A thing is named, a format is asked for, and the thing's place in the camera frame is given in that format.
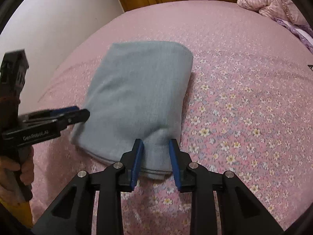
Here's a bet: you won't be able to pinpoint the purple floral pillow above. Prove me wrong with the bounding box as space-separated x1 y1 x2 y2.
274 18 312 53

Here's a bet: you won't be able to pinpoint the pink floral bed sheet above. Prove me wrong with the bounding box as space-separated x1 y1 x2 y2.
39 1 312 230

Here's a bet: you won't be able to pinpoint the grey-green fleece pants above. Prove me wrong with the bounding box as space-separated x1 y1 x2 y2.
71 41 193 180

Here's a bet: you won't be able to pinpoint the pink quilted comforter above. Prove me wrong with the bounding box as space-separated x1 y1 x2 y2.
237 0 308 25

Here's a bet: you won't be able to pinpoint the left hand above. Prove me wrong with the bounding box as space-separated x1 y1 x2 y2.
1 146 34 206

